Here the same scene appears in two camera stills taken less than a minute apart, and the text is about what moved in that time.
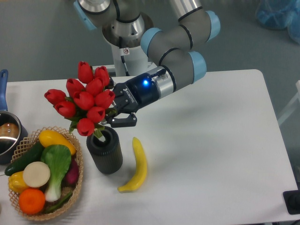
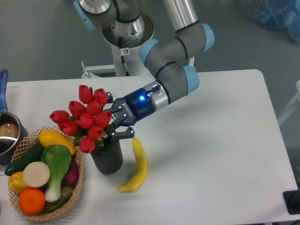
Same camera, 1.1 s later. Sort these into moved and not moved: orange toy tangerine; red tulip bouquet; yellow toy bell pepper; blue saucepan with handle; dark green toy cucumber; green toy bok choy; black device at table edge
Moved: red tulip bouquet
Not moved: black device at table edge; orange toy tangerine; green toy bok choy; blue saucepan with handle; yellow toy bell pepper; dark green toy cucumber
